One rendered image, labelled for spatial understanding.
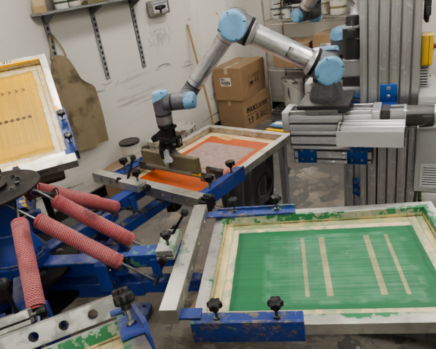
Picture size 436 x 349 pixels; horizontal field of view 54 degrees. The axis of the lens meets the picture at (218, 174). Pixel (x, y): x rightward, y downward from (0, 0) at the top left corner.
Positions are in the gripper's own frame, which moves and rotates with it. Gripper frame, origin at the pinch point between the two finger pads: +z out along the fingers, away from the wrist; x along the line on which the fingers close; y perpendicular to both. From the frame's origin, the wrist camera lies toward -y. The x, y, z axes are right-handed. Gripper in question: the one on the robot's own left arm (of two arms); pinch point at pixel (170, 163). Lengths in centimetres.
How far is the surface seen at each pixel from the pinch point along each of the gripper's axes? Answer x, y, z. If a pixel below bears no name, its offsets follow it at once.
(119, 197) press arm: -33.5, 1.0, 1.1
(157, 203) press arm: -15.1, 2.1, 13.8
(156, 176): 1.2, -13.2, 9.8
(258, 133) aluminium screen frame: 62, 10, 7
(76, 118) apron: 80, -196, 21
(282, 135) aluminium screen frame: 61, 26, 6
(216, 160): 27.1, 5.4, 9.8
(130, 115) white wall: 144, -200, 40
